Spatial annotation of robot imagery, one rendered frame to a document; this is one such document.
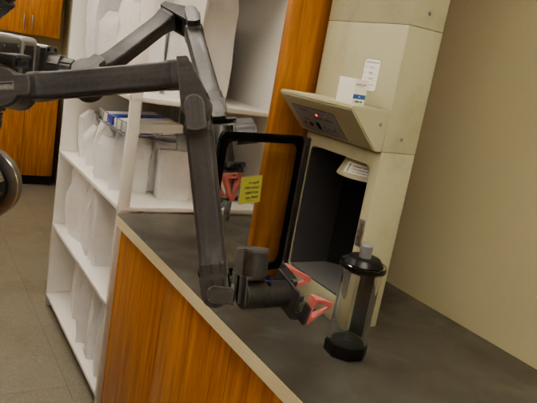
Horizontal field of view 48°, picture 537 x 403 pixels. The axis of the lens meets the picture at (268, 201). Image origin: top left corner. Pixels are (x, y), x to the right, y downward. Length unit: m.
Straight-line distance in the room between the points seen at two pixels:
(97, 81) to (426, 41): 0.76
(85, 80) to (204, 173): 0.30
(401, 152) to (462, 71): 0.48
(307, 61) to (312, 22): 0.11
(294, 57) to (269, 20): 1.12
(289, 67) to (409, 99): 0.39
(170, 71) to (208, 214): 0.29
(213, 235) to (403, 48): 0.63
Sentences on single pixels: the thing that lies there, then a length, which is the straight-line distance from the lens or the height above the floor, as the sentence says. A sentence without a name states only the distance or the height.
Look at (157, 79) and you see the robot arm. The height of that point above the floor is 1.50.
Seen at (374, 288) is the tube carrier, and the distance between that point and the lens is 1.39.
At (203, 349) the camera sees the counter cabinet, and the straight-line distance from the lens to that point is 1.69.
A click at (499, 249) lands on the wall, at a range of 1.78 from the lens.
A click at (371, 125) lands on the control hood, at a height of 1.47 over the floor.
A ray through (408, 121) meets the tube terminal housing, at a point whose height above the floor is 1.49.
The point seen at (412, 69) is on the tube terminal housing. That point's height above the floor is 1.61.
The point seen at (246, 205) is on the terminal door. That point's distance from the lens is 1.61.
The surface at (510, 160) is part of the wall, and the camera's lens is 1.77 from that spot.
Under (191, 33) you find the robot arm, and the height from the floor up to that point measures 1.61.
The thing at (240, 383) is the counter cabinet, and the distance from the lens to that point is 1.52.
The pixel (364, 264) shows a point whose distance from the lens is 1.36.
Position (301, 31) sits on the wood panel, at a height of 1.67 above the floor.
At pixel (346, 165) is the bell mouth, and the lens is 1.61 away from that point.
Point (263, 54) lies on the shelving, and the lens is 2.83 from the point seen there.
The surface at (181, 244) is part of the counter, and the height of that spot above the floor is 0.94.
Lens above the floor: 1.57
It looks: 13 degrees down
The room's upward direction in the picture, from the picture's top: 10 degrees clockwise
